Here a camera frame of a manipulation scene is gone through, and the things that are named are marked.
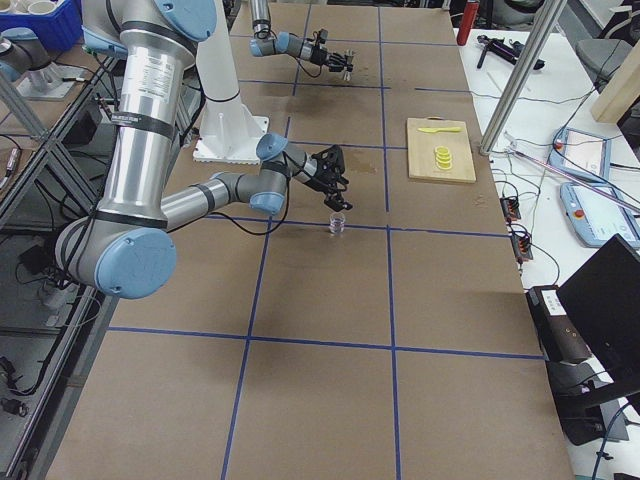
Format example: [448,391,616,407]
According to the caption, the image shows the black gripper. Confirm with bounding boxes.
[305,155,353,210]
[317,49,355,72]

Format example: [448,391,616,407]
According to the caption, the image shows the clear glass measuring cup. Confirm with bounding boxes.
[329,212,346,235]

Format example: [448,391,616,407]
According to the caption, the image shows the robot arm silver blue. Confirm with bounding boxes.
[249,0,355,81]
[55,1,348,299]

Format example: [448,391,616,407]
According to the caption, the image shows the bamboo cutting board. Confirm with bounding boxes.
[406,118,476,184]

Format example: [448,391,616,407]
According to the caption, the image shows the yellow plastic knife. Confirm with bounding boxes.
[417,127,462,134]

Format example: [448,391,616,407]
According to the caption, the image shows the red cylinder bottle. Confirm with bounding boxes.
[456,0,480,46]

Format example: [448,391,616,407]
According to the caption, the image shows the black box with label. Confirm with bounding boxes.
[526,285,591,365]

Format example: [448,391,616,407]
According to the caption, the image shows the black monitor on stand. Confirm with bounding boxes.
[554,234,639,445]

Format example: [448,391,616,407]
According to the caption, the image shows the blue storage bin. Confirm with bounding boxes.
[1,1,83,51]

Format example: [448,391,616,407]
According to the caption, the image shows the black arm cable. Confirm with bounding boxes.
[204,212,281,236]
[294,54,324,79]

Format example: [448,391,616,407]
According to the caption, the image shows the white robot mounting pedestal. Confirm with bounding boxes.
[194,1,269,164]

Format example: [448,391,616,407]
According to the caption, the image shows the black handle tool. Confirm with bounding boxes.
[476,35,525,69]

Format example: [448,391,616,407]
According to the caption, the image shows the silver reacher stick green handle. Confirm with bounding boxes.
[503,130,640,217]

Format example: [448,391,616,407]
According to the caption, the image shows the aluminium frame post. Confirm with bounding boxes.
[479,0,567,156]

